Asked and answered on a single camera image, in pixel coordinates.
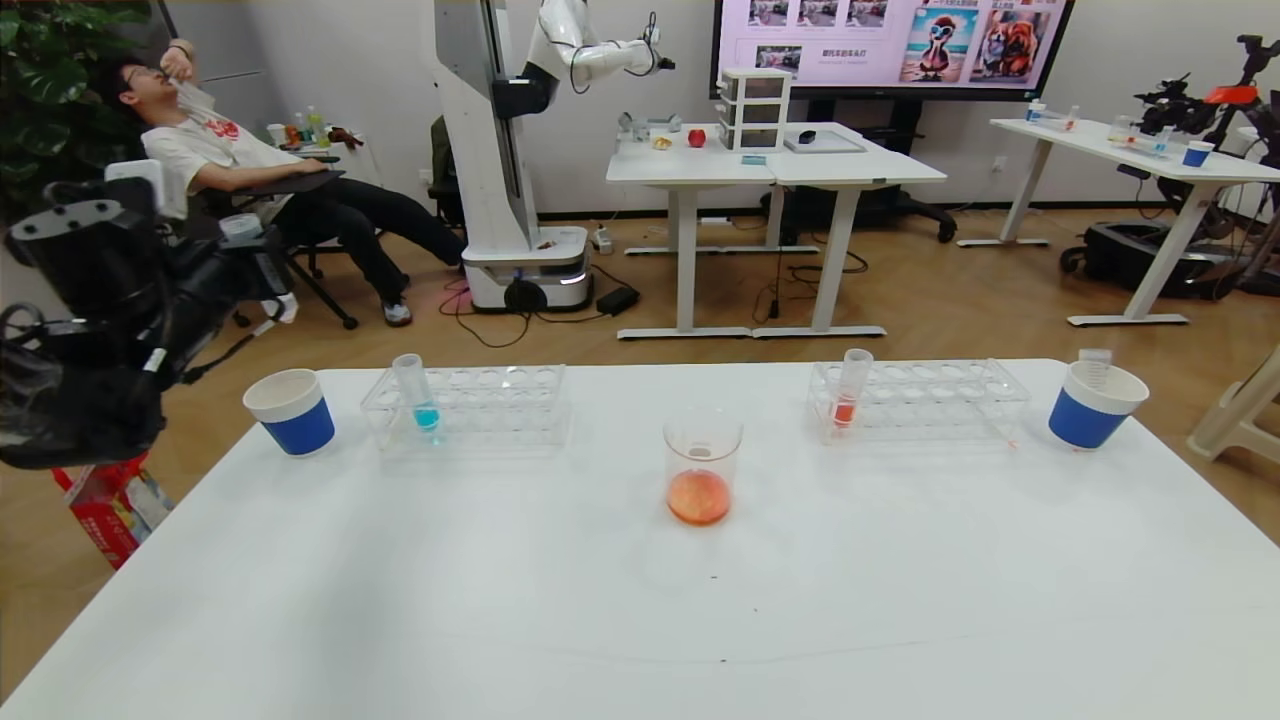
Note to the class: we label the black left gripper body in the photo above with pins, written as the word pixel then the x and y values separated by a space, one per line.
pixel 268 281

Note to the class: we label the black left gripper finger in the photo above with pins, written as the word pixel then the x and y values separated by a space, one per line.
pixel 265 292
pixel 255 258

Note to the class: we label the clear graduated plastic test tube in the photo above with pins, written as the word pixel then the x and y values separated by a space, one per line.
pixel 240 226
pixel 1095 365

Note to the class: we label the black wheeled robot base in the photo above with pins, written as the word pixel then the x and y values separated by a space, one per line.
pixel 1140 260

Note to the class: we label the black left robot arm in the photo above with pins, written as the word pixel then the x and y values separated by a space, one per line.
pixel 70 380

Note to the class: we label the black background robot arm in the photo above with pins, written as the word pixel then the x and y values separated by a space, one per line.
pixel 1175 105

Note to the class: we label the test tube with blue liquid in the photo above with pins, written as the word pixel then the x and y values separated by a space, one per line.
pixel 425 415

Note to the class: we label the clear acrylic test tube rack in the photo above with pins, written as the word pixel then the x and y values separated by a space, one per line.
pixel 490 412
pixel 915 400

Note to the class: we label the clear glass beaker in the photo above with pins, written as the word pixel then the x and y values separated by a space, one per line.
pixel 700 495

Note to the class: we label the test tube with red liquid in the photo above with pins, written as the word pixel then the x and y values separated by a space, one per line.
pixel 845 410

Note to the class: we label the black office chair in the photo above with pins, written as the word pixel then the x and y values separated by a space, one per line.
pixel 320 290

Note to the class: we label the black laptop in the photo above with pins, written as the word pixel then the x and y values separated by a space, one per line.
pixel 300 182

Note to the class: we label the seated person in white t-shirt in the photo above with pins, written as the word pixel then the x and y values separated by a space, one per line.
pixel 330 210

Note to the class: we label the small white cup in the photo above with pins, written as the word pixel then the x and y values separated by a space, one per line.
pixel 278 135

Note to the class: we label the blue white paper cup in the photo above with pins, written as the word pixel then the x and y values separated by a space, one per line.
pixel 298 430
pixel 1082 425

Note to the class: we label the green drink bottle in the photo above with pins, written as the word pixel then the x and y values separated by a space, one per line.
pixel 318 128

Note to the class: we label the large green leafy plant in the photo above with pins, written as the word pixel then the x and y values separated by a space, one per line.
pixel 50 90

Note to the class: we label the red gift bag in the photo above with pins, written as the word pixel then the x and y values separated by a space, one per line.
pixel 110 520

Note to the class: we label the white power strip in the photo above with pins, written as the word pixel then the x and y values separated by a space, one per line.
pixel 601 240

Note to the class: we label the black power adapter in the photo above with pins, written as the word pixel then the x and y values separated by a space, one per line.
pixel 617 300

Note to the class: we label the grey desk container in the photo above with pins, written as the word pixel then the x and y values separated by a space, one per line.
pixel 650 125

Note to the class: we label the white standing desk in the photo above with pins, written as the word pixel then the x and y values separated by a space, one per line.
pixel 690 165
pixel 860 172

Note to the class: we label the white drawer organiser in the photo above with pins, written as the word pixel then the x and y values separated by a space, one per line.
pixel 753 112

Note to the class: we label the grey flat tray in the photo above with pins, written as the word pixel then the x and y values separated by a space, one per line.
pixel 822 144

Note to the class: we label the black display stand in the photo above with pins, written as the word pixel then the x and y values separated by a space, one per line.
pixel 890 205

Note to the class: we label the small blue paper cup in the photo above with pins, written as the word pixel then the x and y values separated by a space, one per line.
pixel 1194 156
pixel 1033 113

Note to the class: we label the long white lab desk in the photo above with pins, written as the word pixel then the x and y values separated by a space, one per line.
pixel 1150 160

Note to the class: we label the black tripod stand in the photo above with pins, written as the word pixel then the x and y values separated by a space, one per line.
pixel 1250 60

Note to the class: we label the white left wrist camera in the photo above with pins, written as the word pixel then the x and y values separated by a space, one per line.
pixel 135 185

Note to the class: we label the white pedestal robot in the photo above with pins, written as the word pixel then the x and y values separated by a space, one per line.
pixel 490 200

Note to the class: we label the large wall display screen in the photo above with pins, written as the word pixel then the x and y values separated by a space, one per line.
pixel 900 45

